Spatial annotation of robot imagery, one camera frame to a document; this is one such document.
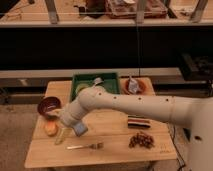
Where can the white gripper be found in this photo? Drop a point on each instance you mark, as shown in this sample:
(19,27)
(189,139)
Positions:
(65,120)

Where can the purple bowl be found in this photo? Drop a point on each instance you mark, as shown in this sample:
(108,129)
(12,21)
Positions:
(48,104)

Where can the green plastic tray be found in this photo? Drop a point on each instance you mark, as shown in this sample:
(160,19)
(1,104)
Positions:
(110,82)

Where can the blue sponge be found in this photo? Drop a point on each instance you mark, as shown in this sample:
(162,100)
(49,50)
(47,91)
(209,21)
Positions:
(80,128)

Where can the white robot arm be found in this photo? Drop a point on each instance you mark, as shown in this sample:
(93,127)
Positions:
(195,114)

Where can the light green cup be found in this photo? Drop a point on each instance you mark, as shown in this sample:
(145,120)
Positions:
(80,87)

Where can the white crumpled packet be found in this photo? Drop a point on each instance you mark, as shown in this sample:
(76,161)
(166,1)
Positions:
(133,86)

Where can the metal fork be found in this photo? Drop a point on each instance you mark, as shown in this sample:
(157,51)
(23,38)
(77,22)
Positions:
(91,146)

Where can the orange apple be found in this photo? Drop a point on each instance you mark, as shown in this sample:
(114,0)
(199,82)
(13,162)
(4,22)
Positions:
(51,128)

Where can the brown grape bunch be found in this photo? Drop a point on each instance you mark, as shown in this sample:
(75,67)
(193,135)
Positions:
(142,139)

